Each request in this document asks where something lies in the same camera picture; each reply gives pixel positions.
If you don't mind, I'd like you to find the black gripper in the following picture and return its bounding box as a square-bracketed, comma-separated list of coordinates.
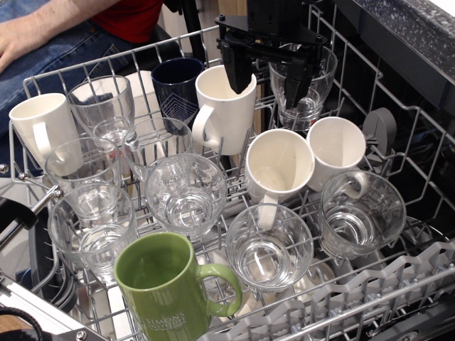
[215, 1, 327, 108]

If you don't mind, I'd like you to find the person's forearm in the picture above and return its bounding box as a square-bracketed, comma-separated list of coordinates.
[26, 0, 117, 38]

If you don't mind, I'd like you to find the tall white mug centre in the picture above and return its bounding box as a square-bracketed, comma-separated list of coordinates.
[192, 65, 257, 156]

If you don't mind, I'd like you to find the white mug tilted centre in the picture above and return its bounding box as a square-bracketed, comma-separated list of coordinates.
[245, 129, 315, 230]

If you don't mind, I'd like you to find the white mug right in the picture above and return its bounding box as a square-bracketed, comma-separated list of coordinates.
[306, 117, 369, 199]

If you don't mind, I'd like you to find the white mug far left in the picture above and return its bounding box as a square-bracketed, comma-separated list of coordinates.
[9, 93, 79, 167]

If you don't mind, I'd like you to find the green ceramic mug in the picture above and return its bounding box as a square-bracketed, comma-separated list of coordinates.
[114, 232, 242, 340]

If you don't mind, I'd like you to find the person's hand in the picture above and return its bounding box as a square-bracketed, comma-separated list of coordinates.
[1, 18, 40, 72]

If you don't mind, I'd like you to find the clear glass back right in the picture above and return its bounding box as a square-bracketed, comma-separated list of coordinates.
[269, 47, 338, 131]

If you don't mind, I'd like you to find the clear glass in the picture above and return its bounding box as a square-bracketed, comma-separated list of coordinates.
[122, 117, 193, 183]
[145, 153, 228, 241]
[45, 137, 122, 192]
[225, 204, 314, 292]
[67, 75, 135, 146]
[48, 183, 138, 286]
[269, 47, 338, 131]
[318, 170, 407, 259]

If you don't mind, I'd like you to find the dark blue cup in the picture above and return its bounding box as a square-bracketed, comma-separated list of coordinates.
[151, 57, 204, 129]

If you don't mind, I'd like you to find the clear glass behind middle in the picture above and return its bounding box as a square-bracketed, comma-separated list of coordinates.
[122, 117, 193, 183]

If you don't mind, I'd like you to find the clear glass back left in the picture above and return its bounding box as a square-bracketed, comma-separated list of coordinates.
[67, 75, 135, 146]

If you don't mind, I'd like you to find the clear glass front centre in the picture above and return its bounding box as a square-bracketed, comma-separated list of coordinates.
[225, 204, 314, 292]

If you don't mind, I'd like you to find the clear glass front left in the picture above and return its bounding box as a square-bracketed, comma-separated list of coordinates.
[48, 183, 138, 286]

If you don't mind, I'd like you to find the grey plastic tine row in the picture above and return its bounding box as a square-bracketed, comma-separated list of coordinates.
[202, 242, 454, 340]

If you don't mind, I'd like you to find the wire dishwasher rack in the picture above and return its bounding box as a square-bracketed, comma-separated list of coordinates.
[9, 3, 455, 341]

